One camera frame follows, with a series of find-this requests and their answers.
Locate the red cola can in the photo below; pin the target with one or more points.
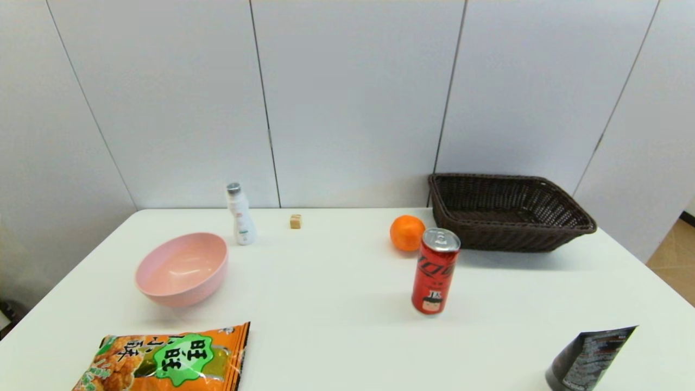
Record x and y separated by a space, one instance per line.
434 277

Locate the black cosmetic tube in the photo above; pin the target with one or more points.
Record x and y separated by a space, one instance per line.
589 361

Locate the orange snack bag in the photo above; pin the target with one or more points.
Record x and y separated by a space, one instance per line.
174 361

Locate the dark brown wicker basket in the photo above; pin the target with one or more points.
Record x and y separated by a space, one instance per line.
510 217

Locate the small wooden cube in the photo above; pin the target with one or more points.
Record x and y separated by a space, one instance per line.
295 221

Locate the small black floor object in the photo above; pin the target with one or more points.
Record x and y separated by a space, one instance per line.
8 317

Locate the orange fruit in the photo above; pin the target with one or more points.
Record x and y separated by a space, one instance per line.
406 233

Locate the pink bowl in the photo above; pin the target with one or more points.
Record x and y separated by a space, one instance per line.
182 271

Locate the small white bottle silver cap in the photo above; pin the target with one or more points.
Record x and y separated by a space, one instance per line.
242 222

